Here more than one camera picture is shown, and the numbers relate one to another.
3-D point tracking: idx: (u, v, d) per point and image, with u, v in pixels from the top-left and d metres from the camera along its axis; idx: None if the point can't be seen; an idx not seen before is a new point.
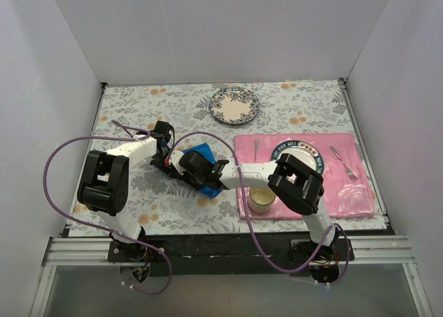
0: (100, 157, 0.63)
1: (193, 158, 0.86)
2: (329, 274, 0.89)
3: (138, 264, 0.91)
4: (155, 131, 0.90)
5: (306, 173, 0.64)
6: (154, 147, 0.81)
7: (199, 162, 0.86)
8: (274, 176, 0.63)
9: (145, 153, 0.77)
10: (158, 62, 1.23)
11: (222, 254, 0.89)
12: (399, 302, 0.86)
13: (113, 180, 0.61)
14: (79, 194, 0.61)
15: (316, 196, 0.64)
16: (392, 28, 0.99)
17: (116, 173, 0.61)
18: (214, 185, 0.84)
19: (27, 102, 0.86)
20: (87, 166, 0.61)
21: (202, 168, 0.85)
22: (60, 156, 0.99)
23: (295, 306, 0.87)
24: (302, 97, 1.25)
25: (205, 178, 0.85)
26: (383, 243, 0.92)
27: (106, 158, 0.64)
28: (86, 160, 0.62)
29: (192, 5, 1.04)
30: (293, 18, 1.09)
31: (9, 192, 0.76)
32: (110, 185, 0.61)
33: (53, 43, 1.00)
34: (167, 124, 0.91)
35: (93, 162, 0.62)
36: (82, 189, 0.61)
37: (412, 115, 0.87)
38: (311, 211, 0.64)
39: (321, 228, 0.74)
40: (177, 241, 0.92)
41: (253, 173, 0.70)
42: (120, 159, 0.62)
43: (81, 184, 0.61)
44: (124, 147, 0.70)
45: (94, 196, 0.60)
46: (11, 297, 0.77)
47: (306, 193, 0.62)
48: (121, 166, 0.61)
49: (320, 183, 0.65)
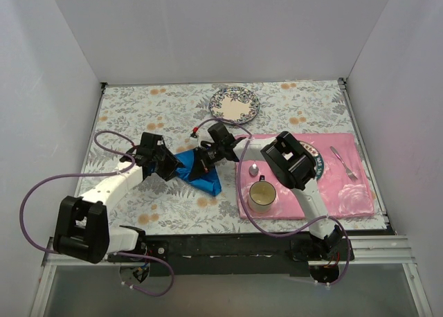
0: (75, 203, 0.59)
1: (221, 127, 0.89)
2: (329, 274, 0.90)
3: (138, 264, 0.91)
4: (142, 146, 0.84)
5: (300, 151, 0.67)
6: (138, 175, 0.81)
7: (224, 133, 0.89)
8: (268, 145, 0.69)
9: (128, 185, 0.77)
10: (158, 62, 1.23)
11: (222, 254, 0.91)
12: (399, 303, 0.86)
13: (88, 233, 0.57)
14: (56, 244, 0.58)
15: (304, 174, 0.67)
16: (392, 28, 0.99)
17: (91, 226, 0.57)
18: (228, 155, 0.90)
19: (27, 102, 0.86)
20: (61, 216, 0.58)
21: (225, 139, 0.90)
22: (58, 156, 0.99)
23: (296, 306, 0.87)
24: (302, 97, 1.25)
25: (225, 148, 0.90)
26: (383, 243, 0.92)
27: (84, 203, 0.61)
28: (61, 209, 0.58)
29: (192, 5, 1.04)
30: (293, 18, 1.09)
31: (9, 191, 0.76)
32: (86, 237, 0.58)
33: (53, 44, 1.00)
34: (154, 136, 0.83)
35: (66, 212, 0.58)
36: (59, 239, 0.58)
37: (412, 116, 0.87)
38: (293, 185, 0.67)
39: (313, 213, 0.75)
40: (177, 241, 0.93)
41: (255, 145, 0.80)
42: (98, 207, 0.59)
43: (57, 234, 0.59)
44: (102, 187, 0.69)
45: (72, 247, 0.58)
46: (11, 297, 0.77)
47: (293, 167, 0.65)
48: (96, 219, 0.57)
49: (311, 165, 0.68)
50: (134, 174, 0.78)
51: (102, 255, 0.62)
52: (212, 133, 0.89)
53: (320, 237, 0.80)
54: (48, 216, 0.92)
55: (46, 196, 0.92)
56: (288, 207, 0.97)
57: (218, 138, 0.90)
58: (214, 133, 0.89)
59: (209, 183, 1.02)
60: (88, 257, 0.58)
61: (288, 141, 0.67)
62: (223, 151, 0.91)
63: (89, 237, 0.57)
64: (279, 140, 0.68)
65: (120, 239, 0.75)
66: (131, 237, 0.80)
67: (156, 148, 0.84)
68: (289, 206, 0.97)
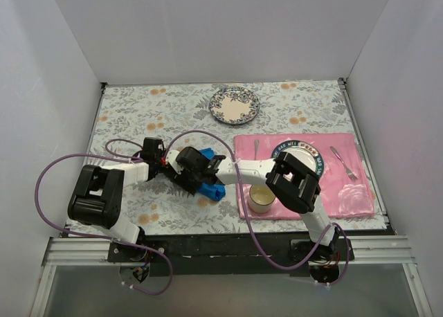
0: (94, 171, 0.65)
1: (190, 152, 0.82)
2: (329, 274, 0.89)
3: (137, 264, 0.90)
4: (145, 150, 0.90)
5: (304, 171, 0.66)
6: (147, 170, 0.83)
7: (195, 157, 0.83)
8: (273, 173, 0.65)
9: (138, 176, 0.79)
10: (158, 63, 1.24)
11: (222, 254, 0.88)
12: (399, 303, 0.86)
13: (106, 193, 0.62)
14: (71, 207, 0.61)
15: (313, 194, 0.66)
16: (392, 28, 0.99)
17: (109, 186, 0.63)
18: (209, 180, 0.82)
19: (27, 102, 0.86)
20: (81, 179, 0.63)
21: (199, 163, 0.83)
22: (57, 156, 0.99)
23: (296, 306, 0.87)
24: (302, 97, 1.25)
25: (201, 174, 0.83)
26: (383, 243, 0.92)
27: (101, 172, 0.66)
28: (82, 173, 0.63)
29: (193, 5, 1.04)
30: (292, 18, 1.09)
31: (9, 192, 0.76)
32: (103, 197, 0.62)
33: (53, 44, 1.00)
34: (154, 140, 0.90)
35: (87, 175, 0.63)
36: (75, 202, 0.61)
37: (412, 115, 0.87)
38: (306, 210, 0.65)
39: (319, 228, 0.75)
40: (177, 241, 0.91)
41: (251, 169, 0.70)
42: (115, 171, 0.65)
43: (74, 197, 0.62)
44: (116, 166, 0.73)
45: (88, 207, 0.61)
46: (11, 297, 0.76)
47: (302, 192, 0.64)
48: (116, 180, 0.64)
49: (316, 183, 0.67)
50: (142, 168, 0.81)
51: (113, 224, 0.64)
52: (181, 160, 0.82)
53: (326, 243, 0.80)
54: (48, 215, 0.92)
55: (46, 196, 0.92)
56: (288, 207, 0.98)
57: (190, 165, 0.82)
58: (184, 162, 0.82)
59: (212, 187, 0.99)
60: (104, 219, 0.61)
61: (290, 164, 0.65)
62: (200, 178, 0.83)
63: (109, 196, 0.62)
64: (279, 163, 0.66)
65: (124, 227, 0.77)
66: (131, 232, 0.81)
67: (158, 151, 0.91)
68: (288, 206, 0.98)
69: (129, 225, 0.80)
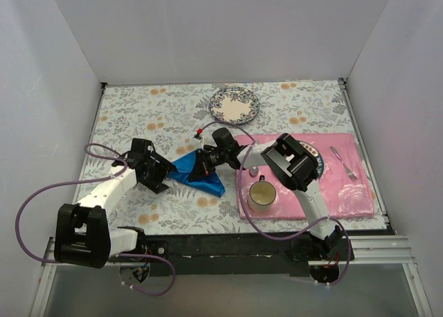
0: (73, 210, 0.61)
1: (226, 133, 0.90)
2: (329, 274, 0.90)
3: (138, 264, 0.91)
4: (133, 150, 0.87)
5: (300, 151, 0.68)
6: (133, 176, 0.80)
7: (230, 140, 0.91)
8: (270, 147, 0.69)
9: (124, 187, 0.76)
10: (158, 63, 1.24)
11: (222, 254, 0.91)
12: (399, 303, 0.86)
13: (90, 238, 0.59)
14: (57, 251, 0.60)
15: (306, 175, 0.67)
16: (392, 28, 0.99)
17: (92, 230, 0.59)
18: (233, 162, 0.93)
19: (27, 102, 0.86)
20: (60, 225, 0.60)
21: (231, 146, 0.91)
22: (57, 155, 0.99)
23: (296, 307, 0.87)
24: (302, 97, 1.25)
25: (229, 156, 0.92)
26: (383, 243, 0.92)
27: (81, 210, 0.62)
28: (59, 218, 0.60)
29: (192, 5, 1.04)
30: (292, 18, 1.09)
31: (9, 191, 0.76)
32: (88, 242, 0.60)
33: (53, 43, 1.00)
34: (145, 140, 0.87)
35: (66, 220, 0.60)
36: (60, 249, 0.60)
37: (412, 115, 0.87)
38: (295, 185, 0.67)
39: (314, 214, 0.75)
40: (177, 241, 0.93)
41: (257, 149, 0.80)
42: (97, 211, 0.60)
43: (58, 244, 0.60)
44: (99, 191, 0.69)
45: (74, 254, 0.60)
46: (11, 297, 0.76)
47: (295, 168, 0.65)
48: (96, 222, 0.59)
49: (312, 165, 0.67)
50: (129, 176, 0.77)
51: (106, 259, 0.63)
52: (218, 138, 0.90)
53: (320, 237, 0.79)
54: (47, 216, 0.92)
55: (46, 196, 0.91)
56: (288, 207, 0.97)
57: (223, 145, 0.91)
58: (220, 141, 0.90)
59: (217, 185, 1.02)
60: (92, 262, 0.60)
61: (288, 143, 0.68)
62: (228, 158, 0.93)
63: (92, 242, 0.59)
64: (280, 142, 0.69)
65: (120, 246, 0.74)
66: (131, 239, 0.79)
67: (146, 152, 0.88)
68: (289, 206, 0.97)
69: (127, 237, 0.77)
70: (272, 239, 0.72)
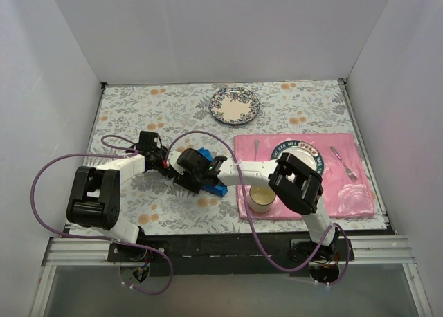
0: (89, 172, 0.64)
1: (190, 155, 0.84)
2: (329, 274, 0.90)
3: (137, 264, 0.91)
4: (140, 143, 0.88)
5: (306, 172, 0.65)
6: (143, 162, 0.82)
7: (196, 160, 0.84)
8: (274, 174, 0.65)
9: (133, 170, 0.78)
10: (158, 62, 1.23)
11: (222, 254, 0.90)
12: (399, 303, 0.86)
13: (104, 195, 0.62)
14: (70, 210, 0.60)
15: (315, 195, 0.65)
16: (392, 28, 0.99)
17: (107, 187, 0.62)
18: (210, 182, 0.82)
19: (27, 102, 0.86)
20: (77, 182, 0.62)
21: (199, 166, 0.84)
22: (57, 155, 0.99)
23: (297, 307, 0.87)
24: (302, 97, 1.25)
25: (202, 176, 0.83)
26: (383, 243, 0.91)
27: (96, 173, 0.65)
28: (77, 176, 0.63)
29: (193, 5, 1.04)
30: (292, 18, 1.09)
31: (8, 192, 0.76)
32: (101, 200, 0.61)
33: (53, 42, 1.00)
34: (151, 133, 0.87)
35: (82, 178, 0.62)
36: (72, 206, 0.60)
37: (412, 115, 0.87)
38: (309, 210, 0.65)
39: (320, 228, 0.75)
40: (177, 242, 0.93)
41: (253, 171, 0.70)
42: (111, 171, 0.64)
43: (71, 201, 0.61)
44: (111, 162, 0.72)
45: (85, 211, 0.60)
46: (11, 296, 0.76)
47: (304, 192, 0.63)
48: (111, 180, 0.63)
49: (319, 183, 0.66)
50: (139, 162, 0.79)
51: (112, 225, 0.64)
52: (183, 162, 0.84)
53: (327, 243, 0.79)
54: (47, 216, 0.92)
55: (46, 196, 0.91)
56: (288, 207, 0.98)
57: (192, 167, 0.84)
58: (185, 164, 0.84)
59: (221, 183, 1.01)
60: (102, 221, 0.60)
61: (293, 165, 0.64)
62: (202, 180, 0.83)
63: (106, 198, 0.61)
64: (282, 163, 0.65)
65: (124, 228, 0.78)
66: (131, 232, 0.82)
67: (153, 145, 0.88)
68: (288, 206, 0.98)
69: (129, 225, 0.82)
70: (286, 269, 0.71)
